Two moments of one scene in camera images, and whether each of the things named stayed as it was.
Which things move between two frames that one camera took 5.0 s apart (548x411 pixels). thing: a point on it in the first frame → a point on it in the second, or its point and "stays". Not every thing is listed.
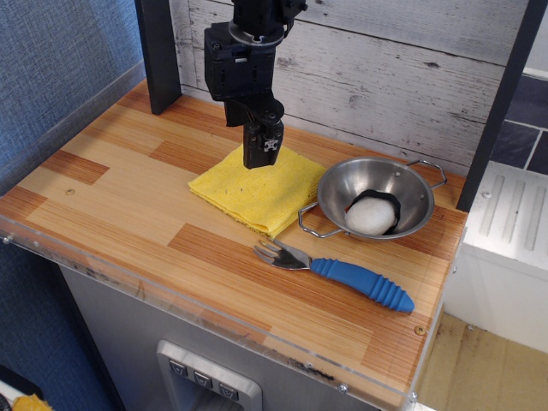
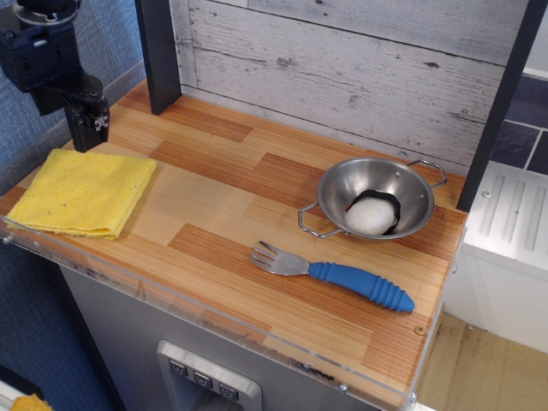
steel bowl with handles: x=372 y=198 stays
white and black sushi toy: x=373 y=212 stays
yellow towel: x=268 y=198 → x=83 y=193
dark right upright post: x=502 y=102 stays
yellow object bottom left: x=31 y=402 stays
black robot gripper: x=243 y=77 → x=43 y=60
